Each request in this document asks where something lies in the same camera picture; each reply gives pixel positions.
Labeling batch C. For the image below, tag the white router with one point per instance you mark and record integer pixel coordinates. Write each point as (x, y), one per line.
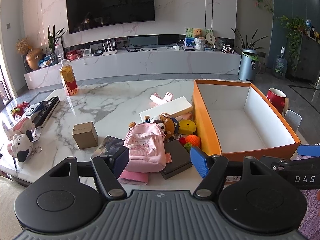
(110, 48)

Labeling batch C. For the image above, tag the copper vase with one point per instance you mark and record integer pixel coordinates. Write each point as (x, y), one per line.
(33, 57)

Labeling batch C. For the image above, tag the illustrated card box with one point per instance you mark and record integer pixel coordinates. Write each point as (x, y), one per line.
(109, 146)

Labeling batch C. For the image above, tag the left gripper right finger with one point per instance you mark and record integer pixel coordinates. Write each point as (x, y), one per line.
(212, 169)

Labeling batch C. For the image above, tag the pink wallet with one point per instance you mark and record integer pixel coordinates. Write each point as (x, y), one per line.
(134, 178)

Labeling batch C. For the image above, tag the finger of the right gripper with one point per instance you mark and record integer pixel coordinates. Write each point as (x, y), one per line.
(309, 150)

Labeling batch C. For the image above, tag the orange cardboard box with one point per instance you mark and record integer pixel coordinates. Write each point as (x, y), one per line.
(235, 119)

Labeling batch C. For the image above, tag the brown cardboard cube box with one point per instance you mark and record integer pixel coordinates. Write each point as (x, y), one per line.
(85, 135)

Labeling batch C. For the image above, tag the yellow tape measure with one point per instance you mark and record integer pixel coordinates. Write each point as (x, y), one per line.
(187, 127)

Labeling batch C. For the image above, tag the white long box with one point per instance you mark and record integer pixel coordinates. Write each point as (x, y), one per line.
(174, 108)

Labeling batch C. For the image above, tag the yellow red drink carton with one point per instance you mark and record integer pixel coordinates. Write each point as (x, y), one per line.
(68, 78)

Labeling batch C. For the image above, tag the cow plush keychain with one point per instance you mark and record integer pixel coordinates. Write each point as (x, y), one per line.
(22, 146)

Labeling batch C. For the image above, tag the orange crochet ball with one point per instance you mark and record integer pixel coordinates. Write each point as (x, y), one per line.
(190, 141)

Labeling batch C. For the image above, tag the potted green plant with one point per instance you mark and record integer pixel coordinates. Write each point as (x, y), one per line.
(53, 38)

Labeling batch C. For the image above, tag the black television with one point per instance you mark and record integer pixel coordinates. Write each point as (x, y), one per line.
(90, 14)

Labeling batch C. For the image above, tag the raccoon plush toy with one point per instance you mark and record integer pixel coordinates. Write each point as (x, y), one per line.
(165, 126)

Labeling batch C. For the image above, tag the pink mini backpack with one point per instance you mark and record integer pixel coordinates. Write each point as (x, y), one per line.
(146, 158)

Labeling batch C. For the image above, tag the teddy bear on cabinet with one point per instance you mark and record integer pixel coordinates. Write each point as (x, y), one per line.
(199, 39)

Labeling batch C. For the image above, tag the pink bunny plush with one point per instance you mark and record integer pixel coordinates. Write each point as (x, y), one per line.
(23, 125)

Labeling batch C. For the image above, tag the purple fuzzy sleeve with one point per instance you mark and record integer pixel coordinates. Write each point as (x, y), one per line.
(309, 226)

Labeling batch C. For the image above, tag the black flat case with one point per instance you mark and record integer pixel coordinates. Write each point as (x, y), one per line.
(178, 159)

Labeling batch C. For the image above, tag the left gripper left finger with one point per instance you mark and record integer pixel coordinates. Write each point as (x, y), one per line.
(107, 169)

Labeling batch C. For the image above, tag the red feather toy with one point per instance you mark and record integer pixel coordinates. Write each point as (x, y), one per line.
(19, 109)

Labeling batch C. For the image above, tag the grey trash bin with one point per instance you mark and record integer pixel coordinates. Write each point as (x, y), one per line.
(248, 65)

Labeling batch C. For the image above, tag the water jug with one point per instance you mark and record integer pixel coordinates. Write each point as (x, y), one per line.
(280, 65)

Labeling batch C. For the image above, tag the white blue small box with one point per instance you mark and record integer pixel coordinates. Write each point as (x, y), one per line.
(33, 109)

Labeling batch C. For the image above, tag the red mug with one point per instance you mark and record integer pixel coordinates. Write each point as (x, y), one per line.
(277, 98)

